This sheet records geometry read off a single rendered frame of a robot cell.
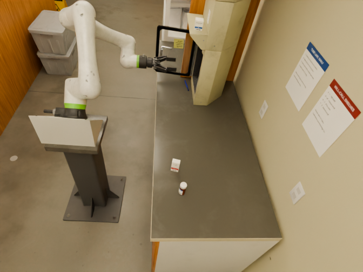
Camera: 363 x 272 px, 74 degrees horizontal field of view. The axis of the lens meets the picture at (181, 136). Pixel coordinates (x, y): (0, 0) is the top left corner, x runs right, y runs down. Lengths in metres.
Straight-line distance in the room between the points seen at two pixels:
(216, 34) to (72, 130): 1.05
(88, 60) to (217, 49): 0.80
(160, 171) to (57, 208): 1.30
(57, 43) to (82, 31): 2.16
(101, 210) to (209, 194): 1.25
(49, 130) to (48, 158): 1.29
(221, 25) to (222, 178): 0.93
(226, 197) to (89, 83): 1.01
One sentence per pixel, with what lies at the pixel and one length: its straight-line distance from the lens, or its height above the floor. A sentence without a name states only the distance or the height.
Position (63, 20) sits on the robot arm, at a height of 1.52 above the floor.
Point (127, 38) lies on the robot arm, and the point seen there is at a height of 1.34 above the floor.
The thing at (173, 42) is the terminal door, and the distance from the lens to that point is 2.01.
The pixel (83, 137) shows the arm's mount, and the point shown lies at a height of 1.02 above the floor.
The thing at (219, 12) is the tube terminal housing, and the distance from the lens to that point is 1.59.
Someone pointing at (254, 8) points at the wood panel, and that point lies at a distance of 2.05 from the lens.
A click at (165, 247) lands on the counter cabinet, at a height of 0.81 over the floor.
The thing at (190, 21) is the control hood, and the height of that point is 1.51.
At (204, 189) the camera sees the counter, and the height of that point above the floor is 0.94.
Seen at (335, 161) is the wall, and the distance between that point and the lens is 1.18.
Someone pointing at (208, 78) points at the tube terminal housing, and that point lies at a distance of 1.80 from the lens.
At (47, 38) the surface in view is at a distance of 3.67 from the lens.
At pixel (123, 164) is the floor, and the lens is 2.67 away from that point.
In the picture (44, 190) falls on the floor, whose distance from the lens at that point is 2.67.
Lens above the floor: 2.18
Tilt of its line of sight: 48 degrees down
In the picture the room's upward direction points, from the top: 11 degrees clockwise
